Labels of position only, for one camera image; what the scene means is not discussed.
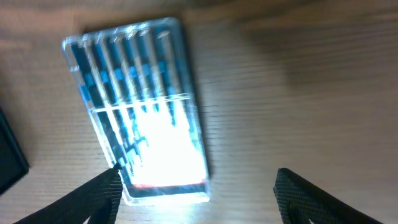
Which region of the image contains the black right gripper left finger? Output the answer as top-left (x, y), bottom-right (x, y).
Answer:
top-left (18, 164), bottom-right (123, 224)

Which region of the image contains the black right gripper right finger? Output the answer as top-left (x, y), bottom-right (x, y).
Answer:
top-left (274, 168), bottom-right (378, 224)

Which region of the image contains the clear screwdriver set case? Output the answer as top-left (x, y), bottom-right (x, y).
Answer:
top-left (62, 17), bottom-right (210, 206)

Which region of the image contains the black open gift box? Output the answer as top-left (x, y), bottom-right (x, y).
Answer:
top-left (1, 110), bottom-right (30, 195)

